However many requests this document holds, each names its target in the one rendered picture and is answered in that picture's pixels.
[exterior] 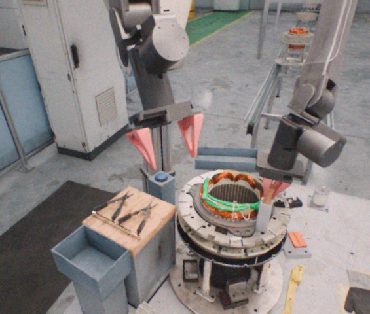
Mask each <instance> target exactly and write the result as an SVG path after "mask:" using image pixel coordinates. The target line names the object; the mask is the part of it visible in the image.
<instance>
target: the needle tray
mask: <svg viewBox="0 0 370 314"><path fill-rule="evenodd" d="M258 152H259V151H258V148H236V147H207V146H198V150H197V157H195V159H194V170H206V171H213V172H214V171H217V170H222V171H224V170H230V171H237V172H244V173H259V170H258V171H256V170H255V166H256V162H257V160H256V156H257V153H258Z"/></svg>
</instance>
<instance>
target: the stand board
mask: <svg viewBox="0 0 370 314"><path fill-rule="evenodd" d="M128 191H129V193H128V194H127V195H128V196H129V195H130V194H133V193H134V195H132V196H130V197H129V198H127V199H126V201H127V205H128V206H127V207H126V206H124V205H123V207H122V211H121V213H120V214H119V215H118V217H117V218H116V219H115V221H114V222H116V223H118V221H117V219H118V218H121V217H123V216H124V215H127V214H128V213H133V212H136V211H139V210H141V209H143V208H144V207H147V206H148V204H149V203H150V202H151V201H152V203H151V206H152V205H155V204H158V205H156V206H155V207H153V208H152V209H151V210H150V211H149V212H150V213H151V218H148V217H147V220H146V223H145V226H144V228H143V230H142V232H141V233H140V234H139V235H141V240H139V239H136V238H134V237H133V236H131V235H129V234H127V233H125V232H123V231H122V230H119V229H117V228H115V227H114V226H112V225H110V224H109V223H107V222H106V221H104V220H101V219H99V218H98V217H95V216H94V215H93V214H92V215H90V216H89V217H87V218H86V219H84V220H83V222H82V225H83V224H85V225H87V226H89V227H91V228H93V229H94V230H96V231H98V232H99V233H101V234H103V235H105V236H107V237H109V238H111V239H113V240H114V241H115V242H117V243H118V244H120V245H123V246H124V247H126V248H128V249H130V255H131V256H135V255H136V254H137V253H138V252H139V251H140V250H142V248H143V247H144V246H145V245H146V244H147V242H148V241H149V240H150V239H151V238H152V237H153V236H154V235H155V234H157V232H158V231H159V230H160V229H161V228H162V227H163V226H164V225H165V224H166V223H167V222H168V221H169V220H170V218H171V217H172V216H173V215H174V214H176V213H177V206H175V205H172V204H170V203H167V202H165V201H162V200H160V199H158V198H156V197H153V196H150V195H148V194H146V193H144V192H141V191H139V190H138V189H137V188H133V187H131V186H128V187H126V188H125V190H123V191H122V192H121V193H120V194H117V195H116V196H115V197H114V198H113V199H111V200H114V199H117V198H120V197H123V196H124V195H125V194H126V193H127V192H128ZM111 200H110V201H111ZM119 206H120V203H119V201H117V202H115V203H112V204H109V205H108V207H106V208H105V209H102V210H101V211H98V212H97V213H98V214H100V215H102V216H105V217H107V218H108V219H110V220H112V219H111V216H112V215H113V213H114V212H115V211H116V210H117V208H119ZM143 218H144V215H142V213H140V214H139V215H138V216H137V215H134V216H132V218H130V219H129V220H127V221H125V222H123V223H122V224H120V225H121V226H123V227H125V228H127V229H129V230H130V231H132V232H134V233H136V230H137V228H138V227H139V225H140V224H141V222H142V220H143Z"/></svg>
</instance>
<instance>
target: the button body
mask: <svg viewBox="0 0 370 314"><path fill-rule="evenodd" d="M159 173H164V174H166V175H167V176H168V180H167V181H165V182H158V181H156V180H155V176H156V175H157V174H159ZM159 173H157V174H156V175H153V176H152V177H149V178H148V186H149V195H150V196H153V197H156V198H158V199H160V200H162V201H165V202H167V203H170V204H172V205H176V180H175V177H172V176H170V175H169V174H167V173H165V172H163V171H160V172H159Z"/></svg>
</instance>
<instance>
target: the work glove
mask: <svg viewBox="0 0 370 314"><path fill-rule="evenodd" d="M347 271H348V275H349V278H350V288H349V291H348V294H347V296H346V301H345V305H344V309H345V310H346V311H347V313H352V312H353V309H354V311H355V313H356V314H370V275H369V274H365V273H360V272H356V271H354V270H347Z"/></svg>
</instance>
